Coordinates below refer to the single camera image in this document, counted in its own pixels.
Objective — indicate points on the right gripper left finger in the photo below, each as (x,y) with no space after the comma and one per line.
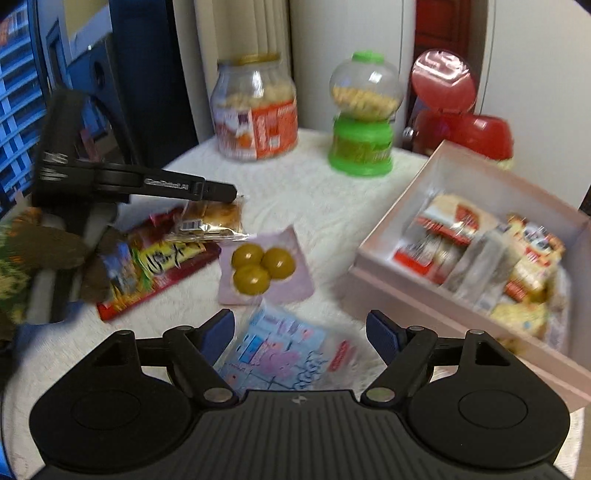
(193,352)

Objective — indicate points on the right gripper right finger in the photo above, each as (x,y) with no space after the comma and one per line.
(406,353)

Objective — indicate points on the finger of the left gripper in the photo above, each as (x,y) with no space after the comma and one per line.
(206,190)

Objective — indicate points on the small bread packet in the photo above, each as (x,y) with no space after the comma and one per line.
(203,220)

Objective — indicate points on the blue pink cartoon snack bag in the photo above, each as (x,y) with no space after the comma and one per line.
(274,350)

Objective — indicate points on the red yellow snack pouch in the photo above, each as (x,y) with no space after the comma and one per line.
(145,262)

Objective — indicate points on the clear brown cookie packet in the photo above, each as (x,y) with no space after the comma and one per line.
(480,276)

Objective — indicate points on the clear wafer stick packet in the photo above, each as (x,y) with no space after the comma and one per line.
(529,318)

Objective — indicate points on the gloved left hand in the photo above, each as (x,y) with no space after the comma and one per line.
(27,247)

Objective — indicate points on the clear jar orange label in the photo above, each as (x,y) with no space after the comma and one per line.
(254,108)

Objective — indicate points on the pink pack three yellow balls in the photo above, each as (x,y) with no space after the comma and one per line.
(269,267)

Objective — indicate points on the black speaker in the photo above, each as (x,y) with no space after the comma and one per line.
(94,72)

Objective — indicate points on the pink cardboard box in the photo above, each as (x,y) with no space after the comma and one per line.
(375,282)

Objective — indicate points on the white red snack packet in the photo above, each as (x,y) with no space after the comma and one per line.
(439,235)

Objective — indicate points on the yellow panda snack bag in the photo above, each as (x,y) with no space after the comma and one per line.
(539,253)

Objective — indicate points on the green candy dispenser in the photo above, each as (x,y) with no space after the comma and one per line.
(368,94)

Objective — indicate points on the red round lidded container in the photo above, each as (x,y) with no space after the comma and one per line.
(444,111)

